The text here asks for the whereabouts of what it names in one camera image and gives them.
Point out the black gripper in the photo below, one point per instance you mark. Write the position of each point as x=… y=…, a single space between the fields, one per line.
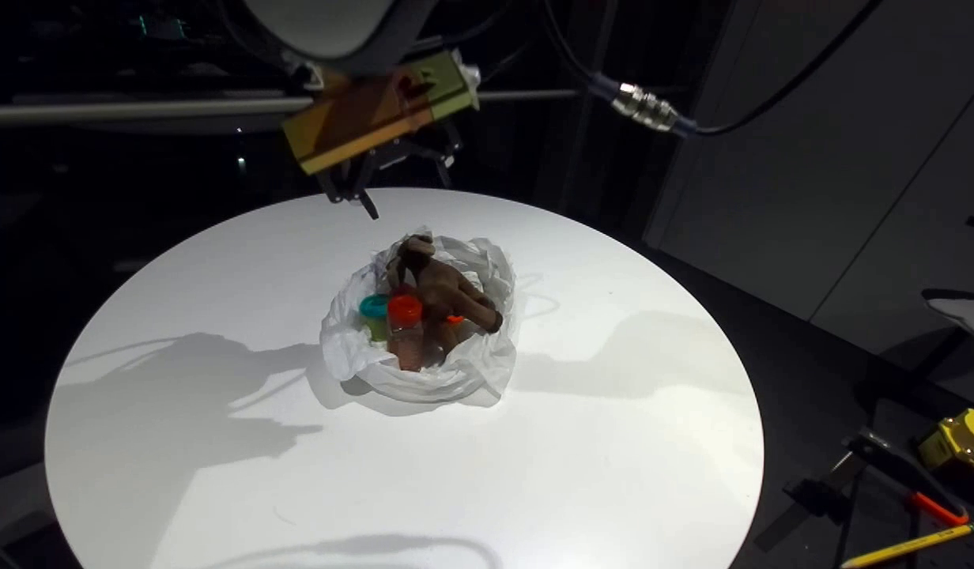
x=392 y=158

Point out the brown plush moose toy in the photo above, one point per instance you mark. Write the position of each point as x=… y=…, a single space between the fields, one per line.
x=443 y=286

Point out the play-doh tub with teal lid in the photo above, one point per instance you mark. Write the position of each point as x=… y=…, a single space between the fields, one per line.
x=375 y=309

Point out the play-doh tub with orange lid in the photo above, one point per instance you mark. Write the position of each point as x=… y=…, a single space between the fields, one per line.
x=456 y=322

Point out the white crumpled plastic bag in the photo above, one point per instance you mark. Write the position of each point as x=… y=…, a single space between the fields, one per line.
x=426 y=369

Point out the grey horizontal handrail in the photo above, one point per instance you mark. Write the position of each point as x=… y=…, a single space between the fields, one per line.
x=139 y=108

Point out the yellow device on floor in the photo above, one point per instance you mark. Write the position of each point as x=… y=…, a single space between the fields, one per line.
x=963 y=444

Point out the yellow stick on floor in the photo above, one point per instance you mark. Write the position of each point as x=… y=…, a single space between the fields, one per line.
x=909 y=545

